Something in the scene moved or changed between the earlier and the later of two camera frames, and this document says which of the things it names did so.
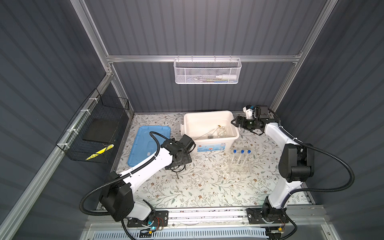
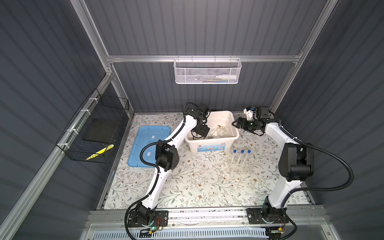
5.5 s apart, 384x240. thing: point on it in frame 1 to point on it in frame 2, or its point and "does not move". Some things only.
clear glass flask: x=222 y=133 does not move
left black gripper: x=187 y=158 to x=203 y=130
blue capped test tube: x=244 y=162 does not move
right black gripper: x=239 y=119 does not move
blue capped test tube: x=242 y=152 does not move
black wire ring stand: x=178 y=171 to x=196 y=134
